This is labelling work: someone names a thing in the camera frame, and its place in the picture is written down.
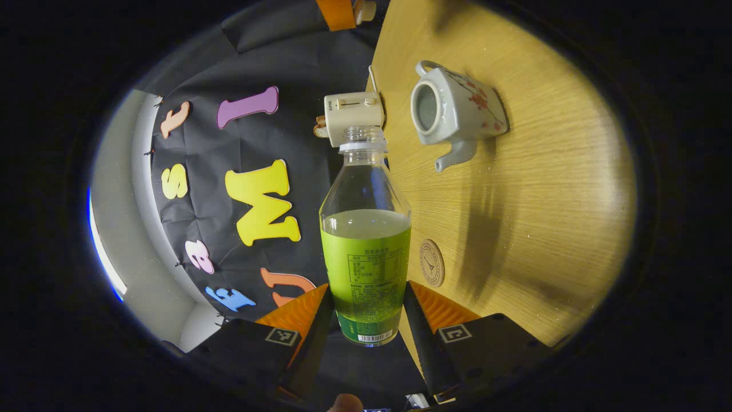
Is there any white toaster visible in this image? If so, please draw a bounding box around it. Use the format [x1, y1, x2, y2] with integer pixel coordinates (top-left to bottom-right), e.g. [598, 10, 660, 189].
[323, 92, 385, 148]

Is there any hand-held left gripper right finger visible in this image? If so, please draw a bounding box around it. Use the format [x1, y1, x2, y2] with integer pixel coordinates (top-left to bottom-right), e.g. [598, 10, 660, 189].
[403, 280, 572, 404]

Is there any green label water bottle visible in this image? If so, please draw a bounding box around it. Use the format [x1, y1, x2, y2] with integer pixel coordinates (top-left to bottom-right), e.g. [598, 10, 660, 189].
[319, 126, 412, 347]

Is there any white floral teacup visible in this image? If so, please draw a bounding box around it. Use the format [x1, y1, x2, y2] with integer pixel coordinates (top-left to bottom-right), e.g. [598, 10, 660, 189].
[409, 60, 509, 173]

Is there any round brown coaster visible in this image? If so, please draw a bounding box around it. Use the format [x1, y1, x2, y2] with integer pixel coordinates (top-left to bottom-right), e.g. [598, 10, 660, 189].
[419, 239, 446, 288]

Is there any black backdrop cloth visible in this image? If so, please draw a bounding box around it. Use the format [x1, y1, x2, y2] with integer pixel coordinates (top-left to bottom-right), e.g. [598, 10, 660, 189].
[134, 0, 391, 344]

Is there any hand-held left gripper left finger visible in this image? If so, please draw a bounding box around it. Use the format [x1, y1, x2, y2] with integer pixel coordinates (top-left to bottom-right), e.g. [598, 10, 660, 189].
[183, 283, 336, 408]

